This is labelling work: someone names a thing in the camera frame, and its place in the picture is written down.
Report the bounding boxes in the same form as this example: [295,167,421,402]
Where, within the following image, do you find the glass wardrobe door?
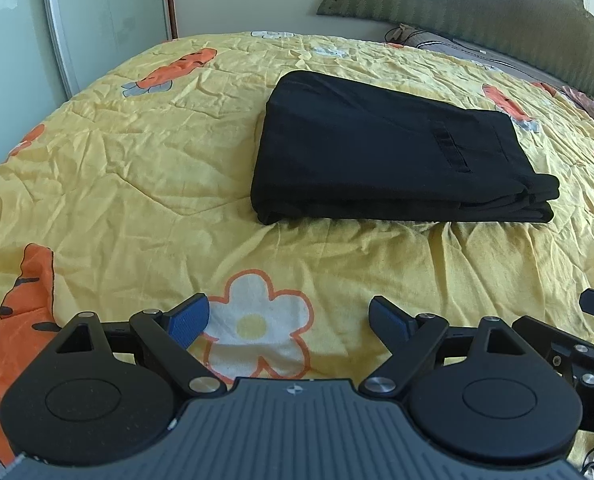
[44,0,177,98]
[0,0,66,163]

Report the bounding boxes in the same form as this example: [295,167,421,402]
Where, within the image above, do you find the grey patterned pillow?
[385,24,564,88]

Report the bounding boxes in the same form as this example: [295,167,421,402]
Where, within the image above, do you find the green padded headboard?
[318,0,594,98]

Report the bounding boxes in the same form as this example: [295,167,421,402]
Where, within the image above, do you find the pink cloth on bed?
[558,84,594,137]

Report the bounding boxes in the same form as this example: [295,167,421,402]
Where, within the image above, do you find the black pants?
[250,70,560,224]

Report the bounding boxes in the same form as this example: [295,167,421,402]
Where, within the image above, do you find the left glass wardrobe door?
[0,0,66,163]

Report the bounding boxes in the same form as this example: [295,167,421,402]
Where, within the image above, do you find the right glass wardrobe door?
[44,0,177,98]

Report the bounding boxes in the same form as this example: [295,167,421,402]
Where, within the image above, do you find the yellow floral bedspread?
[0,30,594,480]

